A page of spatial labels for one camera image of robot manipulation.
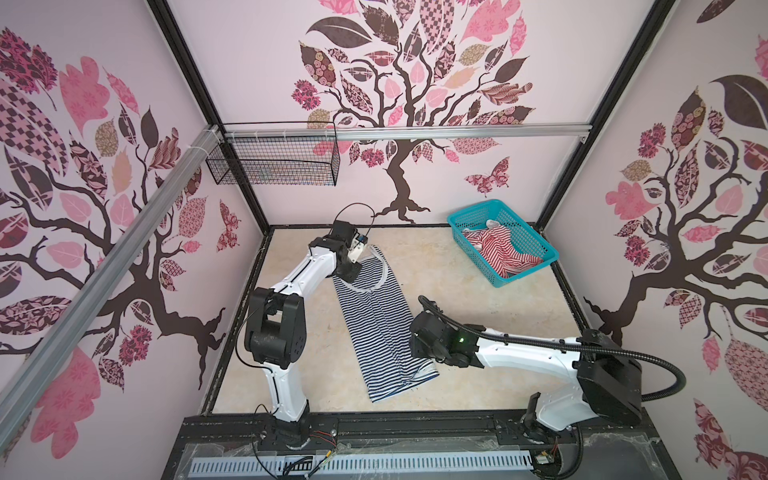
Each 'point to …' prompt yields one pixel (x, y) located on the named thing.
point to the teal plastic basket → (525, 240)
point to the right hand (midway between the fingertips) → (410, 342)
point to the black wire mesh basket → (276, 153)
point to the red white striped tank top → (496, 244)
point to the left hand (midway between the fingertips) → (346, 274)
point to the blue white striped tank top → (379, 327)
